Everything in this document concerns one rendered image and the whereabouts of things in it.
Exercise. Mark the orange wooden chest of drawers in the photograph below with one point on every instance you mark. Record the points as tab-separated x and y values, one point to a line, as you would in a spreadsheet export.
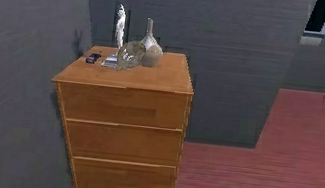
125	111

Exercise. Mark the small black remote control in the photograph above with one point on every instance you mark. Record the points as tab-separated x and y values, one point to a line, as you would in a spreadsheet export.
93	58

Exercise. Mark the beige long-necked vase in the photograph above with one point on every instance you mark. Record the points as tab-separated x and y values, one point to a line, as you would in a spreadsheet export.
151	49

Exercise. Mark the white figurine decoration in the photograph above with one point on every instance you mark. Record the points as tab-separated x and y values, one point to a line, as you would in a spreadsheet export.
119	30

